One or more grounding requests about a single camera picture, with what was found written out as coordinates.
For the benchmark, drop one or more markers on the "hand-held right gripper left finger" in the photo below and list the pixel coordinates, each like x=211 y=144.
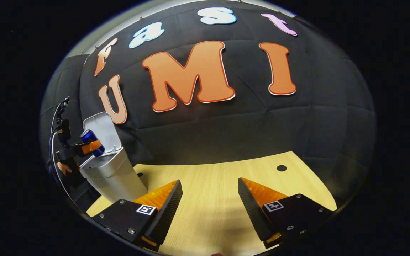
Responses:
x=164 y=217

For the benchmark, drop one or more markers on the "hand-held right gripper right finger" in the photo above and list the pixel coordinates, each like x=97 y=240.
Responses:
x=253 y=213

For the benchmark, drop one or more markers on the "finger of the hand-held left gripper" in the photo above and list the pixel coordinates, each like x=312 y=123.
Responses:
x=91 y=147

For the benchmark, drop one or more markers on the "blue pop can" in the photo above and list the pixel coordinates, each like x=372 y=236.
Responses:
x=89 y=136

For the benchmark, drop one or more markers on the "white desktop garbage bin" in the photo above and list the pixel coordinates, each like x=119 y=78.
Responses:
x=112 y=177

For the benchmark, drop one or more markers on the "wooden desktop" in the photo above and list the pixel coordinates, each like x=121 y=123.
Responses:
x=212 y=199

